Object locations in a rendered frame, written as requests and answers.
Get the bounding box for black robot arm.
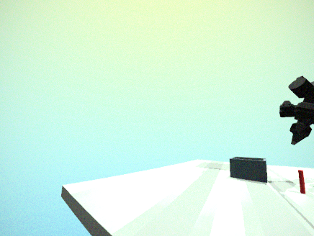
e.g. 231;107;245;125
279;76;314;118

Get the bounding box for dark red peg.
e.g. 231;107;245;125
298;170;306;194

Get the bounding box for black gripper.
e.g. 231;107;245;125
290;101;314;145

